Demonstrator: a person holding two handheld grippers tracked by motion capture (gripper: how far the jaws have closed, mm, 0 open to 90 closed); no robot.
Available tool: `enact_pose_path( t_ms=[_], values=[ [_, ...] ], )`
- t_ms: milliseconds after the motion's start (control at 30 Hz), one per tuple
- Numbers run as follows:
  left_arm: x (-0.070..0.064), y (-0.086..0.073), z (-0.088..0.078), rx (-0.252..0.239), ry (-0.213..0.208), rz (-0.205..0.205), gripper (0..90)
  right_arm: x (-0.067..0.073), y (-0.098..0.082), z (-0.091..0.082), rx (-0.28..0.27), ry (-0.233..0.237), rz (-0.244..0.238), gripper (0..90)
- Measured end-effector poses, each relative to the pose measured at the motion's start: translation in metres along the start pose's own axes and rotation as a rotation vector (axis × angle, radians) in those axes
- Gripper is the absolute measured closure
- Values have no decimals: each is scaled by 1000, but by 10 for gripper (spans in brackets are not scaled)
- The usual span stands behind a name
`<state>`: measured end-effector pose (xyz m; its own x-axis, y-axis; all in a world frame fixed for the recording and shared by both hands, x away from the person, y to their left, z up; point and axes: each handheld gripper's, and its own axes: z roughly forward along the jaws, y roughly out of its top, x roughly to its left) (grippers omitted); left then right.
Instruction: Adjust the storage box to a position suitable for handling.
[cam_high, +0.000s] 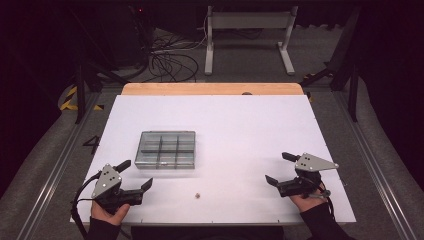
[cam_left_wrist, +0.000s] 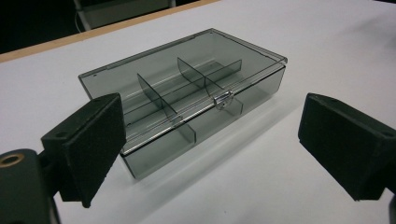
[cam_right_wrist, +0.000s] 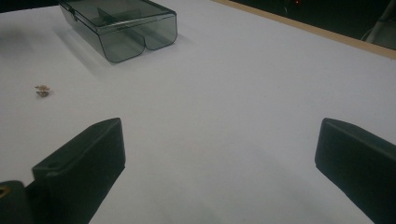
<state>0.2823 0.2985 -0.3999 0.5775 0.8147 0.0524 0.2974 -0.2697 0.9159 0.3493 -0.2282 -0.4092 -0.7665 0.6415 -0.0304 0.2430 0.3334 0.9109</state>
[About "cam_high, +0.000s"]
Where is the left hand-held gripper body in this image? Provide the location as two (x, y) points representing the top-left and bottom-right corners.
(91, 163), (144, 215)

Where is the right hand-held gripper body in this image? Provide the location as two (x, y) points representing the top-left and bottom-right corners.
(276, 152), (340, 200)

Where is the clear plastic compartment box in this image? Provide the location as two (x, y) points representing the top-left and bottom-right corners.
(134, 130), (197, 170)

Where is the person's left hand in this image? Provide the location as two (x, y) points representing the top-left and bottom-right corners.
(90, 200), (131, 227)

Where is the person's right hand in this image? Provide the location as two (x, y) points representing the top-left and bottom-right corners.
(289, 195), (327, 213)

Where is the person's black torso clothing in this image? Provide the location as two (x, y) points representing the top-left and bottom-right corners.
(130, 225), (285, 240)

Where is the black metal stand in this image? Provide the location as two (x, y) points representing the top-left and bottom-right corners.
(299, 6), (363, 123)

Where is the black tripod stand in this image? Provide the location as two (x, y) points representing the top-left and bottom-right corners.
(68, 6), (134, 125)

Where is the black equipment cabinet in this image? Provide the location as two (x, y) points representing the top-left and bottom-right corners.
(99, 3), (156, 68)

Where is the left hand-held gripper black cable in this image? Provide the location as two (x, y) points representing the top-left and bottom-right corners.
(70, 171), (103, 240)

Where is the hand-held gripper black cable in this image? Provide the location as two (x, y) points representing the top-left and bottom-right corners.
(70, 171), (103, 240)
(313, 181), (335, 221)

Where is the right hand-held gripper black cable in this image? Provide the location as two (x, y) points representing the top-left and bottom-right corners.
(313, 181), (335, 221)

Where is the aluminium floor rail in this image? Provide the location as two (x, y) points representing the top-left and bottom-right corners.
(15, 91), (103, 240)
(333, 91), (418, 240)

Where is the bundle of black floor cables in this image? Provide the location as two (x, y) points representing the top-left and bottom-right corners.
(146, 28), (208, 84)

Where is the white metal stand frame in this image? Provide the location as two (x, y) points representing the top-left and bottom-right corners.
(203, 5), (299, 76)

